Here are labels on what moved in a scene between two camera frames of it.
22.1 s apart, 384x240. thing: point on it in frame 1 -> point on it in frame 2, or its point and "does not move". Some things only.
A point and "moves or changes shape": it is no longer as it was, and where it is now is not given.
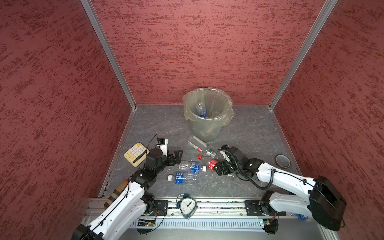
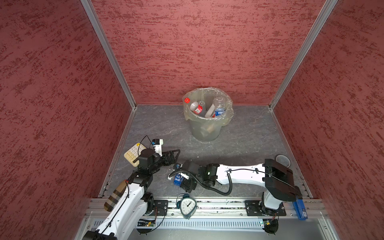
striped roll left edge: (116, 193) does not move
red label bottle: (212, 163) moves or changes shape
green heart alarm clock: (187, 205) does not move
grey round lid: (282, 161) does not move
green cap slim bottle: (209, 152) -> (210, 111)
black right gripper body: (227, 168) -> (191, 183)
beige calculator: (137, 154) does not move
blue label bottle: (180, 178) does not move
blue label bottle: (193, 167) moves or changes shape
